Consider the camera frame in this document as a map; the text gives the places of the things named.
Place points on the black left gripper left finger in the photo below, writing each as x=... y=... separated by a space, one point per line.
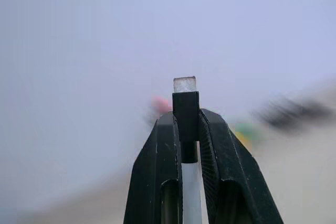
x=147 y=171

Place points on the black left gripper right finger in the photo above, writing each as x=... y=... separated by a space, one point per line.
x=231 y=171

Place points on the pink marker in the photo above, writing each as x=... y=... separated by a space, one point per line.
x=160 y=104

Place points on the green marker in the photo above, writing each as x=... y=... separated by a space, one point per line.
x=245 y=133

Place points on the black eyeglasses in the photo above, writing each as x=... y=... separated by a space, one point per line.
x=291 y=113

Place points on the white marker with black cap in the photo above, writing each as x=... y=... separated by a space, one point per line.
x=185 y=119

